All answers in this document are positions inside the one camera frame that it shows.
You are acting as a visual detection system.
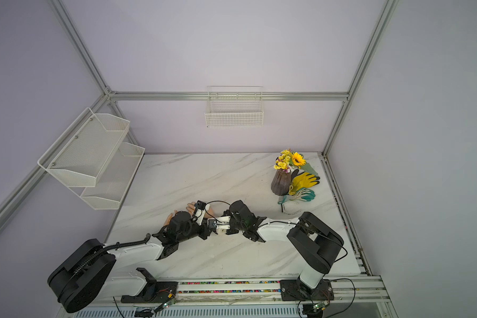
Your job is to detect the mannequin hand with dark nails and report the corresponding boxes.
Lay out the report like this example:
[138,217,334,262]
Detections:
[163,201,215,226]

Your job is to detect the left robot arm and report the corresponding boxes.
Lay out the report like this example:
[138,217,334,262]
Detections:
[47,210,210,313]

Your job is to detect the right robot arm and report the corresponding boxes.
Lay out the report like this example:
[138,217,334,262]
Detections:
[223,201,346,292]

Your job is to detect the purple glass vase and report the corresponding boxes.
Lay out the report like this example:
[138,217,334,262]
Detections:
[270,170,292,196]

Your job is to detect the teal white work glove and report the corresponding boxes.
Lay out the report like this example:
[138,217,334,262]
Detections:
[278,188,316,205]

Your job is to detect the artificial flower bouquet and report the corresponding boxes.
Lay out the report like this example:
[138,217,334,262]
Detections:
[273,149,319,176]

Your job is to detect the white mesh two-tier shelf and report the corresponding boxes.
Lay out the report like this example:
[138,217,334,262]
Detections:
[37,108,144,210]

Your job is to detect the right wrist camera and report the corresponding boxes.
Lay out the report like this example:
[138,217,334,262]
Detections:
[207,216,231,235]

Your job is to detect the white wire wall basket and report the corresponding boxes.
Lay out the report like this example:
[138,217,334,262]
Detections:
[205,86,264,128]

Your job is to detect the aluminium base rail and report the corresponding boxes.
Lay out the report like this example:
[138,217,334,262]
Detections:
[55,276,398,318]

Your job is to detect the aluminium frame profiles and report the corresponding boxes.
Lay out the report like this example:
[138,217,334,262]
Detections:
[0,0,400,303]

